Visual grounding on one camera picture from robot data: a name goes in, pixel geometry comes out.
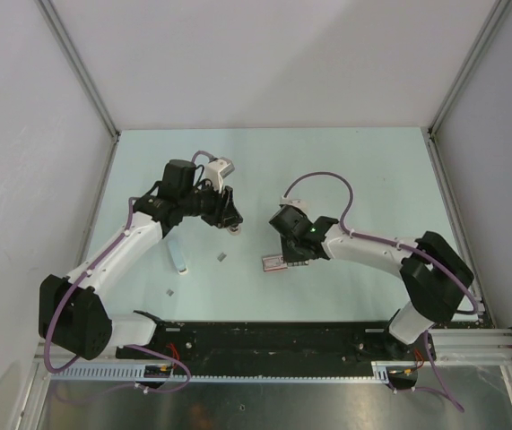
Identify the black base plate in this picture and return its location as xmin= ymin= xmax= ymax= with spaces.
xmin=111 ymin=320 xmax=438 ymax=366

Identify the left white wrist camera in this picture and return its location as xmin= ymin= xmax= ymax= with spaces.
xmin=204 ymin=158 xmax=235 ymax=194

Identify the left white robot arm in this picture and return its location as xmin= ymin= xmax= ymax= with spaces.
xmin=39 ymin=158 xmax=243 ymax=360

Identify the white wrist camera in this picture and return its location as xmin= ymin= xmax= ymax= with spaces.
xmin=204 ymin=158 xmax=235 ymax=194
xmin=280 ymin=196 xmax=308 ymax=212

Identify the aluminium front rail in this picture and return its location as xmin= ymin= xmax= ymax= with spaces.
xmin=51 ymin=329 xmax=512 ymax=390

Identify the red staple box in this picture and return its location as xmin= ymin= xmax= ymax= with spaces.
xmin=262 ymin=255 xmax=310 ymax=273

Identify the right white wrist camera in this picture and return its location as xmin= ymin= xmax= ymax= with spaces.
xmin=280 ymin=196 xmax=308 ymax=212

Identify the left aluminium corner post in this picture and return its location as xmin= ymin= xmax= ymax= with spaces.
xmin=35 ymin=0 xmax=120 ymax=138

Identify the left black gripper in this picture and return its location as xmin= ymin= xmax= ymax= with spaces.
xmin=180 ymin=177 xmax=243 ymax=229

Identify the right aluminium corner post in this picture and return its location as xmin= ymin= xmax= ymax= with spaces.
xmin=427 ymin=0 xmax=512 ymax=135

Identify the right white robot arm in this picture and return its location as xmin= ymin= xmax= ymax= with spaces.
xmin=213 ymin=200 xmax=473 ymax=359

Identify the aluminium corner post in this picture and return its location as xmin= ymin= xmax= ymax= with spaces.
xmin=35 ymin=0 xmax=120 ymax=138
xmin=427 ymin=0 xmax=512 ymax=135

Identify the beige black stapler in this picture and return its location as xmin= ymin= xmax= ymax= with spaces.
xmin=227 ymin=224 xmax=241 ymax=236

